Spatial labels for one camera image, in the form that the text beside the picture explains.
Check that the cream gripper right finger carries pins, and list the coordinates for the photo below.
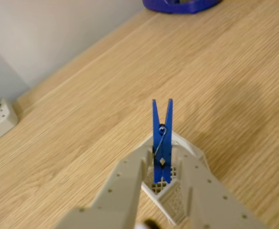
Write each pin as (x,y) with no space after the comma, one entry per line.
(208,198)

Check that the cream gripper left finger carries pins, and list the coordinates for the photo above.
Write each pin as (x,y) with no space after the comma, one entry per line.
(120,190)

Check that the blue clothes peg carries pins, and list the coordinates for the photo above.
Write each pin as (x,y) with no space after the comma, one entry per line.
(168,143)

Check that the blue plastic container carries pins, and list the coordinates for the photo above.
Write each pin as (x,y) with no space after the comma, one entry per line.
(177,6)

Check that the white lattice crate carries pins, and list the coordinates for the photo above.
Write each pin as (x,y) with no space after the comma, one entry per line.
(174,202)

